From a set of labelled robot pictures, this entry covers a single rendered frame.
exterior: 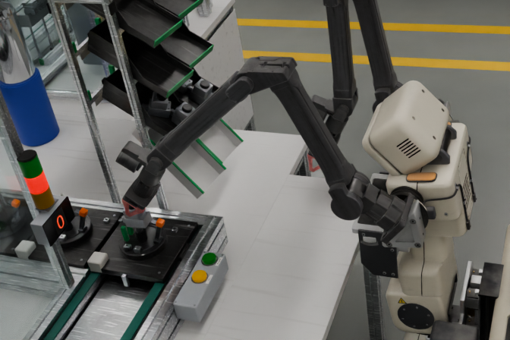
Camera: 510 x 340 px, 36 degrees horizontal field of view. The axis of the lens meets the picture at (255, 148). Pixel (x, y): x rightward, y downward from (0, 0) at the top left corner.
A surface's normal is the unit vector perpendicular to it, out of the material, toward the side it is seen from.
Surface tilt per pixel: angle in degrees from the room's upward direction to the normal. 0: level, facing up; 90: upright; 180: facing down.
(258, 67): 1
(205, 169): 45
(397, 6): 0
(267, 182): 0
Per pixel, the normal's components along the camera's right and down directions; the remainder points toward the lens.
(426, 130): 0.59, -0.48
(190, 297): -0.14, -0.81
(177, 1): 0.23, -0.66
